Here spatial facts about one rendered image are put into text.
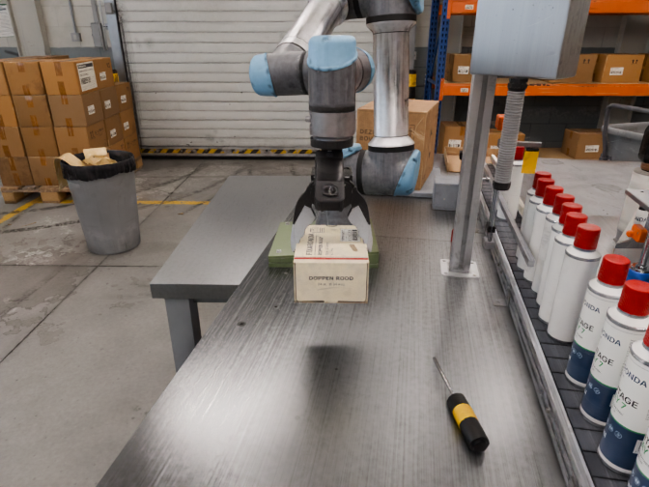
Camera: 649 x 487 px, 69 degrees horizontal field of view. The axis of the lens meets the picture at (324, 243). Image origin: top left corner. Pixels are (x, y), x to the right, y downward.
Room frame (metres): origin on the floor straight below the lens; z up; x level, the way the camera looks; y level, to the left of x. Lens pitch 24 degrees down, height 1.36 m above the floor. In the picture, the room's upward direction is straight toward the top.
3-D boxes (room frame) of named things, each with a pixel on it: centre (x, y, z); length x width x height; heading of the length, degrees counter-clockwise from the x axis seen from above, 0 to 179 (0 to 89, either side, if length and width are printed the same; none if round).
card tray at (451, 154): (2.03, -0.66, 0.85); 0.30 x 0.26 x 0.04; 170
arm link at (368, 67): (0.89, -0.03, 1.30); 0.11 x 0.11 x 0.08; 71
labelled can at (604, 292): (0.57, -0.39, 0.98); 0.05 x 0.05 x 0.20
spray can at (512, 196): (1.25, -0.51, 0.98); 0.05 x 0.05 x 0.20
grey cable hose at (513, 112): (0.91, -0.35, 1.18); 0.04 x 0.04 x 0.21
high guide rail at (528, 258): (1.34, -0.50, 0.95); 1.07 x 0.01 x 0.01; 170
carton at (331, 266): (0.76, -0.01, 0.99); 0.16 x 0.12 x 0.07; 179
